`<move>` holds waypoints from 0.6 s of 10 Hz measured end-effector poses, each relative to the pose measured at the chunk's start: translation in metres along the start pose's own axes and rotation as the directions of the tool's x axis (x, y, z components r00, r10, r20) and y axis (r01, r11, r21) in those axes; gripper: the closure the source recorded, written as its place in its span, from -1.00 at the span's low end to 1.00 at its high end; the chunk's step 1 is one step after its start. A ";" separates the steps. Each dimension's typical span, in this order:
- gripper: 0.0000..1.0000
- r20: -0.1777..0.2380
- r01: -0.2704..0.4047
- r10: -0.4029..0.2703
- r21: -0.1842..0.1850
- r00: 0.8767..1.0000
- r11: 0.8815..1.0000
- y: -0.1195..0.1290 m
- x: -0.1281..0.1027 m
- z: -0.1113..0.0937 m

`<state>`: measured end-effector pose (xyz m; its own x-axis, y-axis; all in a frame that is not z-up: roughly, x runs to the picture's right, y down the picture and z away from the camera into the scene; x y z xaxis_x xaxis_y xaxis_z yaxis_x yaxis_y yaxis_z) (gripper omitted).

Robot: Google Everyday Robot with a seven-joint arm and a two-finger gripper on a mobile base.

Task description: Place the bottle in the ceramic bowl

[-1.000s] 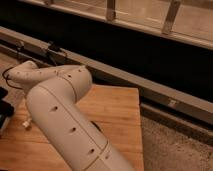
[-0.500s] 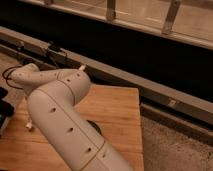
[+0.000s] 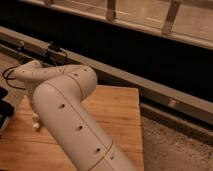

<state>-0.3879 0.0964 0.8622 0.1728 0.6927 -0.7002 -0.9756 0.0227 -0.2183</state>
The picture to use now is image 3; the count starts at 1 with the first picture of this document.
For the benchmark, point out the metal rail frame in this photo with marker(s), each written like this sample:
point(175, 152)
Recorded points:
point(168, 106)

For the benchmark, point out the black clamp on rail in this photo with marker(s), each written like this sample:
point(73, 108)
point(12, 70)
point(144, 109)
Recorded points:
point(55, 48)

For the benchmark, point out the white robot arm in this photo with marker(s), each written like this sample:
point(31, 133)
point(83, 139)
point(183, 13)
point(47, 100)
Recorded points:
point(56, 94)

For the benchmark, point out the black device at left edge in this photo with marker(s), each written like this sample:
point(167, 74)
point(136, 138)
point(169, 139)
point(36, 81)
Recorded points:
point(6, 109)

